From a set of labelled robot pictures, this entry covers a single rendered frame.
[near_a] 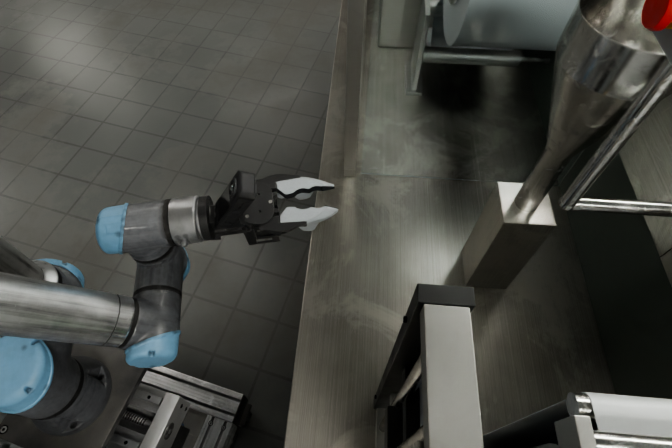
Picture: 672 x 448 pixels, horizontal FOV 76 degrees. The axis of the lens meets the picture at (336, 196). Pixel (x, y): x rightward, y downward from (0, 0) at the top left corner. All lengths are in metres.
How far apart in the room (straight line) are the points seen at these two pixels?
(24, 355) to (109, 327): 0.26
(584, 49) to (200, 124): 2.29
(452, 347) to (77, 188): 2.36
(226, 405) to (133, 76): 2.15
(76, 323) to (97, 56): 2.80
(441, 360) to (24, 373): 0.72
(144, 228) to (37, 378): 0.34
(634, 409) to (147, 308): 0.61
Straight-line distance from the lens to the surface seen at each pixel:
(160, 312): 0.74
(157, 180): 2.44
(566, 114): 0.63
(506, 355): 0.99
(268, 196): 0.68
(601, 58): 0.56
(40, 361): 0.92
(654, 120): 0.96
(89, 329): 0.70
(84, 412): 1.07
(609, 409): 0.42
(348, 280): 0.98
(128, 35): 3.49
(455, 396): 0.38
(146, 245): 0.72
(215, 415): 1.63
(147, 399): 1.12
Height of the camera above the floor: 1.80
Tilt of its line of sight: 55 degrees down
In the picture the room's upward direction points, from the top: straight up
